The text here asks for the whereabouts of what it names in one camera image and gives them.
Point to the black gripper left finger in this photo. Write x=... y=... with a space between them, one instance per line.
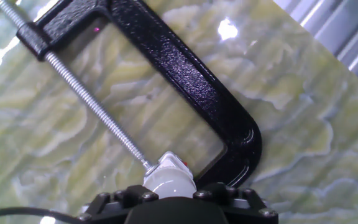
x=129 y=196

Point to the white light bulb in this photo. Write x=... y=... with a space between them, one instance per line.
x=169 y=183

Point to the black C-clamp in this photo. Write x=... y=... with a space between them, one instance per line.
x=182 y=71

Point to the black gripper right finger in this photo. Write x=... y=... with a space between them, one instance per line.
x=216 y=193

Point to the green marble pattern mat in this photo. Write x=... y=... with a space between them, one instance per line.
x=42 y=124

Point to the white lamp socket adapter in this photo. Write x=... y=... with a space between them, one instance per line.
x=171 y=159

